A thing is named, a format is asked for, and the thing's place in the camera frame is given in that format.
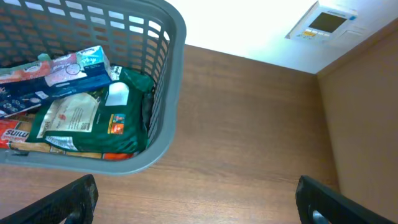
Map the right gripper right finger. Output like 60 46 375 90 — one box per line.
295 175 394 224

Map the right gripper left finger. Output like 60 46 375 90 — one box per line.
1 174 99 224

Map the green food bag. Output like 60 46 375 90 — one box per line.
27 66 155 154

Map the orange spaghetti packet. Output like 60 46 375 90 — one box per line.
1 113 138 161

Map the blue tissue multipack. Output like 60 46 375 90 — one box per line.
1 45 112 118

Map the small teal wipes packet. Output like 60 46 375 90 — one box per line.
37 54 51 61

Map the grey plastic basket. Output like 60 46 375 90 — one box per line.
1 0 186 175

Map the white wall control panel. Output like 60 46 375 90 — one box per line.
285 1 358 43

